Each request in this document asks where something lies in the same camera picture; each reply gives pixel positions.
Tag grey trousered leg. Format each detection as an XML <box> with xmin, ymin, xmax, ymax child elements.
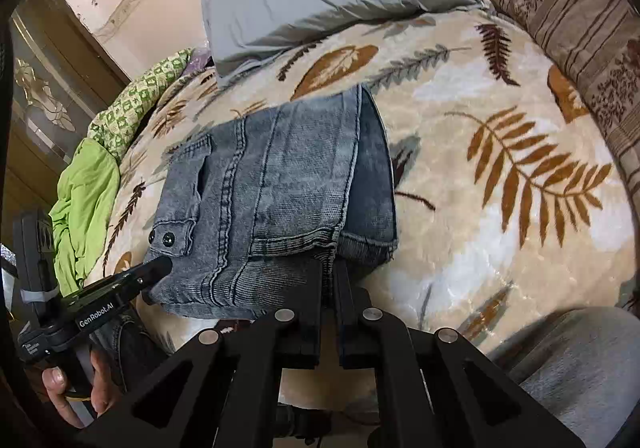
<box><xmin>489</xmin><ymin>307</ymin><xmax>639</xmax><ymax>447</ymax></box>

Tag lime green cloth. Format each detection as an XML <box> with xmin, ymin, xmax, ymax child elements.
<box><xmin>49</xmin><ymin>138</ymin><xmax>120</xmax><ymax>296</ymax></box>

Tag brown striped cushion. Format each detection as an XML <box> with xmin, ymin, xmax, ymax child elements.
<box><xmin>492</xmin><ymin>0</ymin><xmax>639</xmax><ymax>203</ymax></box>

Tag purple plastic bag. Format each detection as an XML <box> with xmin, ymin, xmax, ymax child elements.
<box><xmin>184</xmin><ymin>47</ymin><xmax>212</xmax><ymax>74</ymax></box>

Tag leaf pattern beige blanket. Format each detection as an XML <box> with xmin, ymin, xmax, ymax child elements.
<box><xmin>90</xmin><ymin>9</ymin><xmax>639</xmax><ymax>354</ymax></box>

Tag person's left hand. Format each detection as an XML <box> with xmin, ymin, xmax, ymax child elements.
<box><xmin>41</xmin><ymin>348</ymin><xmax>122</xmax><ymax>428</ymax></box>

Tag grey-blue denim pants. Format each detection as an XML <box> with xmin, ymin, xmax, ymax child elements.
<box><xmin>89</xmin><ymin>83</ymin><xmax>399</xmax><ymax>394</ymax></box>

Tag green white patterned quilt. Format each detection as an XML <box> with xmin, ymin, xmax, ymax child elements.
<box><xmin>87</xmin><ymin>48</ymin><xmax>193</xmax><ymax>162</ymax></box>

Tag wooden cabinet with glass door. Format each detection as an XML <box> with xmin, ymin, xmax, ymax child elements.
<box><xmin>1</xmin><ymin>0</ymin><xmax>129</xmax><ymax>248</ymax></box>

